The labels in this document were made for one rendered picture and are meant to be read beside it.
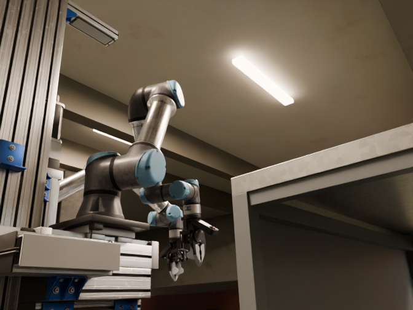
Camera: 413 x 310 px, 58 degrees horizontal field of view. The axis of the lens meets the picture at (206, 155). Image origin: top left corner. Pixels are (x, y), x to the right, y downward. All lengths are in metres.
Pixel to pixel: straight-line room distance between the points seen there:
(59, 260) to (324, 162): 0.62
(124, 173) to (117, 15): 2.57
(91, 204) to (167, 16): 2.61
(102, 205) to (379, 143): 0.81
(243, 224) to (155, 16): 2.96
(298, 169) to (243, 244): 0.19
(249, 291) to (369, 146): 0.35
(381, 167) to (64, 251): 0.70
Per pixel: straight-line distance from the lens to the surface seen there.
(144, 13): 3.57
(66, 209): 5.89
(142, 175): 1.15
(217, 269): 11.21
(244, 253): 0.79
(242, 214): 0.80
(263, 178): 0.78
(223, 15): 3.58
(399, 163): 0.68
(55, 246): 0.93
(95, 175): 1.23
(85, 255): 0.97
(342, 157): 0.71
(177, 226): 2.00
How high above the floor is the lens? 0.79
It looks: 22 degrees up
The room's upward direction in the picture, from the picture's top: 3 degrees counter-clockwise
